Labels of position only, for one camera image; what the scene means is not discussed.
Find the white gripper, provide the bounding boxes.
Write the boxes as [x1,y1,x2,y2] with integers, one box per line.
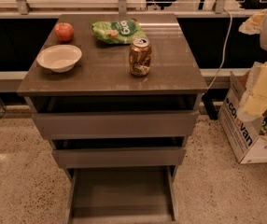
[237,9,267,121]

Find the orange soda can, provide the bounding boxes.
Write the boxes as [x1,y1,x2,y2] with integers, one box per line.
[129,37,152,77]

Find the middle drawer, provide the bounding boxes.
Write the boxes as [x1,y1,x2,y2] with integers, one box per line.
[52,137,186,168]

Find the drawer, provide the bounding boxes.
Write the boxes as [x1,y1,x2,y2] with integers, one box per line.
[63,166,179,224]
[31,95,201,140]
[52,137,186,168]

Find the grey drawer cabinet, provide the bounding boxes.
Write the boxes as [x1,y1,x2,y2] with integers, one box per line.
[16,13,208,224]

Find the bottom drawer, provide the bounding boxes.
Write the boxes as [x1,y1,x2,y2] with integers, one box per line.
[63,166,179,224]

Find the top drawer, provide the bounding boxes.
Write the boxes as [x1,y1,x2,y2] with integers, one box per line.
[31,95,201,140]

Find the cardboard box with lettering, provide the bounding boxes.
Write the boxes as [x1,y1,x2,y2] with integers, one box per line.
[218,73,267,164]

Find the green chip bag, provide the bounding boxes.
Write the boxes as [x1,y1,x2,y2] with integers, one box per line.
[91,19,146,44]

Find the red apple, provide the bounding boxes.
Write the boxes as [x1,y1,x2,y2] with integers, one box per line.
[54,22,75,42]

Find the white bowl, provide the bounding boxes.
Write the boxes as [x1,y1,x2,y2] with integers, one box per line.
[36,45,82,73]

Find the white cable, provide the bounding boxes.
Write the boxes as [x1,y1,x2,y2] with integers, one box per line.
[206,9,233,91]

